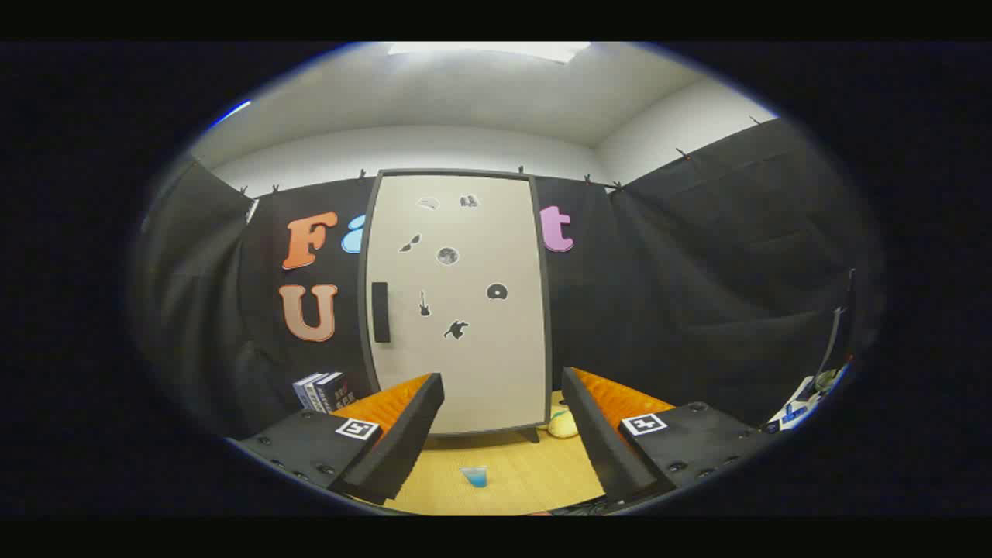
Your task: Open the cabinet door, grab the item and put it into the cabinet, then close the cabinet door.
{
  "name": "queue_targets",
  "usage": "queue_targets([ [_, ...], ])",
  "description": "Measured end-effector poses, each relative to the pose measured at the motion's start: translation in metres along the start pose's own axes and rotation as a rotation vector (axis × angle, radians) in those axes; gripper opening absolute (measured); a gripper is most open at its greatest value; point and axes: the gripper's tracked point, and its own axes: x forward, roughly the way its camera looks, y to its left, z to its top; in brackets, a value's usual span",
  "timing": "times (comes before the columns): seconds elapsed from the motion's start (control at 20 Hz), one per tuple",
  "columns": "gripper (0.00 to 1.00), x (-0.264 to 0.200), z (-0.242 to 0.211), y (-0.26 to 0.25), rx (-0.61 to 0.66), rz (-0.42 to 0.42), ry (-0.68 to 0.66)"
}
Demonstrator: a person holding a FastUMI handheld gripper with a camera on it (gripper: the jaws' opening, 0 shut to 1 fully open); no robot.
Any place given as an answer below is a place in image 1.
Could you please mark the dark grey cabinet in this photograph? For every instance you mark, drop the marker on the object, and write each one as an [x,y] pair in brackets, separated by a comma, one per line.
[545,325]

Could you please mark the white cabinet door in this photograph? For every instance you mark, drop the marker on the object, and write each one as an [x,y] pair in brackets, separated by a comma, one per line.
[480,364]

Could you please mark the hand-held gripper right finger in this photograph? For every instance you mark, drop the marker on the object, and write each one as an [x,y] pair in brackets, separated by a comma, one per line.
[597,442]

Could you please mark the ceiling light panel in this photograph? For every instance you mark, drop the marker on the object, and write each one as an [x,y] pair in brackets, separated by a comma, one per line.
[496,50]

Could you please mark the dark blue book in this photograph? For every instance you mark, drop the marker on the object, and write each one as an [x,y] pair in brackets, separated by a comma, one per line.
[337,391]

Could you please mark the thin grey pole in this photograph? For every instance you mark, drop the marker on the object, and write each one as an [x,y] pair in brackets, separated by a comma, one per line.
[835,333]

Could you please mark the blue and white tube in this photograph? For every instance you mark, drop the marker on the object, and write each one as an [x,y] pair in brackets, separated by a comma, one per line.
[474,478]

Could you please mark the narrow ceiling light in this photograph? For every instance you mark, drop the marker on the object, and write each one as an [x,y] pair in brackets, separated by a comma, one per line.
[231,113]

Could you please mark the pale blue book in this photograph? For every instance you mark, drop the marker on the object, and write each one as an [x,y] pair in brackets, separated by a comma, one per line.
[302,391]

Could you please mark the white and blue clutter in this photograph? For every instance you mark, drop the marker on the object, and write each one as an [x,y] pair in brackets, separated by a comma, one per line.
[794,411]

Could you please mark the white spine book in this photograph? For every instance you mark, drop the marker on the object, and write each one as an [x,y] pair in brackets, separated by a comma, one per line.
[316,394]

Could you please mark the yellow plush toy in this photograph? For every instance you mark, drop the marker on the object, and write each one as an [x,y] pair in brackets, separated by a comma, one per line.
[562,425]

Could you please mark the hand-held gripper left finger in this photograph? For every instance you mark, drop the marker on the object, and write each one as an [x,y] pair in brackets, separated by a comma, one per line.
[403,442]

